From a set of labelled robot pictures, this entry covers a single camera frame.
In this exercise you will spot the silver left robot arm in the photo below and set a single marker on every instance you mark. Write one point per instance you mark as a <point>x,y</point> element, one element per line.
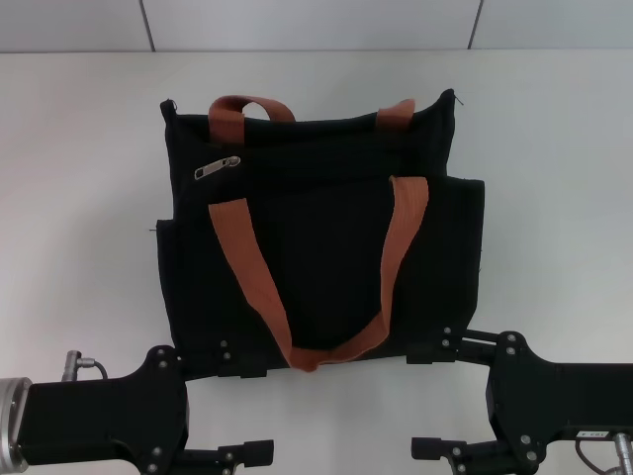
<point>12,420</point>

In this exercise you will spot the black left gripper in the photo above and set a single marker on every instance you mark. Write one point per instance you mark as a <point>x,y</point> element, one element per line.
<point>99,420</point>

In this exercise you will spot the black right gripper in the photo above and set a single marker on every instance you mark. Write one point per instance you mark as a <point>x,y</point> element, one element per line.
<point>554,396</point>

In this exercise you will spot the silver metal zipper pull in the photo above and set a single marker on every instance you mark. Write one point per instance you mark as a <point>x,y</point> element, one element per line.
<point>217,168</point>

